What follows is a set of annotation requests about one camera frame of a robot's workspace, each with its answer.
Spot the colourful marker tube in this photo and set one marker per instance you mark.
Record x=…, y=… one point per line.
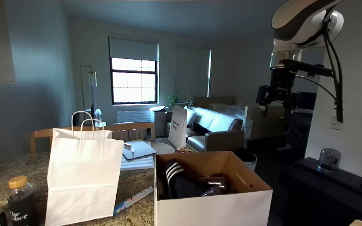
x=134, y=199

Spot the grey sofa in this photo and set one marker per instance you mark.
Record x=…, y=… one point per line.
x=212, y=125

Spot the black jacket with white stripes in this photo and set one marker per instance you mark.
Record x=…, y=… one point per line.
x=181, y=183

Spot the white paper bag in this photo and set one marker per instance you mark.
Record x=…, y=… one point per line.
x=83, y=179

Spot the white waste bin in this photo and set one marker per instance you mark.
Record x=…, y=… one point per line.
x=247, y=158

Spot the floor lamp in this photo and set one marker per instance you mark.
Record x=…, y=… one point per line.
x=86, y=75

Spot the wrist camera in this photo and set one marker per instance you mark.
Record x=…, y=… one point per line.
x=309, y=69

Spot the white gift bag with print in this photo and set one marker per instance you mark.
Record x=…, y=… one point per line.
x=178, y=127

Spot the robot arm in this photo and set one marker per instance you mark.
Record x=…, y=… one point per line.
x=297, y=22

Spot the grey laptop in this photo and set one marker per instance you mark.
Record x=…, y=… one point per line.
x=140, y=149

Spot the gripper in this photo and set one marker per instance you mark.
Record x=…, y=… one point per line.
x=282, y=83

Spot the window with closed blind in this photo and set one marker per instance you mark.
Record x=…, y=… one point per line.
x=192, y=70

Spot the stack of white papers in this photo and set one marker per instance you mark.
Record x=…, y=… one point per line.
x=137, y=164

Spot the silver dome button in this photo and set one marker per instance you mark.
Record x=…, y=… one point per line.
x=329, y=159

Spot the wooden chair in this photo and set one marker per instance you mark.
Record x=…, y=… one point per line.
x=41, y=133
x=130, y=128

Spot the cardboard box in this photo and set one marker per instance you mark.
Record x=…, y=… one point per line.
x=212, y=207

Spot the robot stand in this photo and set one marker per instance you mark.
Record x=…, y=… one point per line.
x=322, y=191

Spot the potted plant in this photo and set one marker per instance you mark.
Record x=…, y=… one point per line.
x=172, y=99

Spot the white wall heater unit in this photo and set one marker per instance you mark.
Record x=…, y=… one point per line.
x=134, y=116

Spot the dark bottle with tan lid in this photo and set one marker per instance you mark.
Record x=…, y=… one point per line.
x=21, y=204

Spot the small white item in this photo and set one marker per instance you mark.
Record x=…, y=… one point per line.
x=127, y=145

